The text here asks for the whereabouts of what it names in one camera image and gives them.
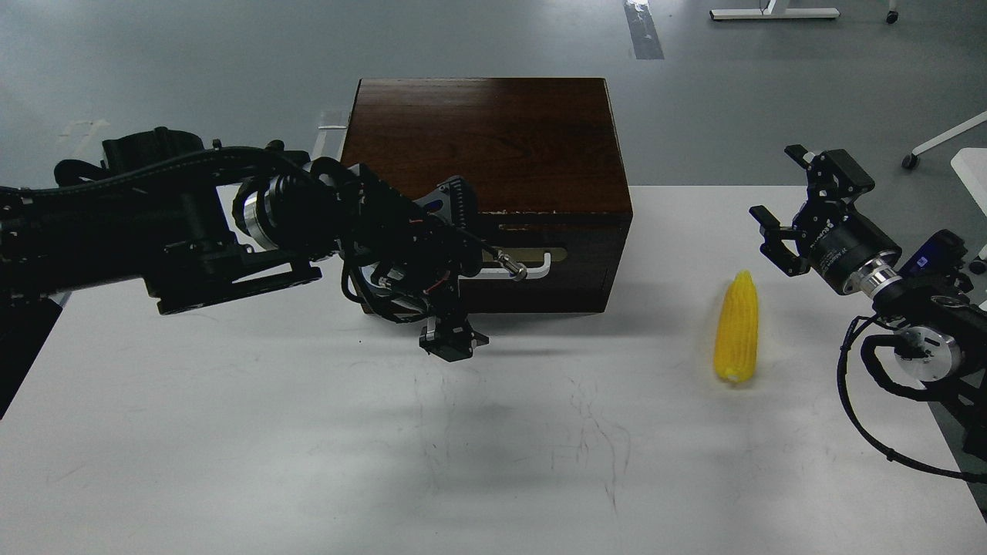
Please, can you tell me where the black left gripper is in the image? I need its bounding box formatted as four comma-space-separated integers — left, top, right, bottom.
308, 158, 490, 362

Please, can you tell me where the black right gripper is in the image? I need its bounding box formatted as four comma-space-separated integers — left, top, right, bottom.
750, 144, 902, 295

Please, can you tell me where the wooden drawer with white handle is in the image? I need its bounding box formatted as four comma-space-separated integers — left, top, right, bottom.
460, 224, 628, 314

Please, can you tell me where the yellow corn cob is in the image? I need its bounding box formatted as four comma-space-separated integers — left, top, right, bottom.
713, 270, 760, 384

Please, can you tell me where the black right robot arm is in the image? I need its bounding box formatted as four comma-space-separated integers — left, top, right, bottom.
750, 144, 986, 484

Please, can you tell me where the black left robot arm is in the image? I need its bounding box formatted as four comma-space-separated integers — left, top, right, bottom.
1, 127, 498, 410

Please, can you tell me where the white chair leg with caster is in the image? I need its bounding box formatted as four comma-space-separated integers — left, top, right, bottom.
900, 110, 986, 171

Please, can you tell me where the white desk foot bar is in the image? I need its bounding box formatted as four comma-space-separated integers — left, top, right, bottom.
709, 1, 841, 22

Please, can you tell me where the dark wooden cabinet box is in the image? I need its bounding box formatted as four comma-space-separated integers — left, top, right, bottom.
340, 77, 634, 315

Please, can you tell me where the grey floor tape strip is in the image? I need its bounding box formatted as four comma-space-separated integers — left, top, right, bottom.
622, 1, 664, 61

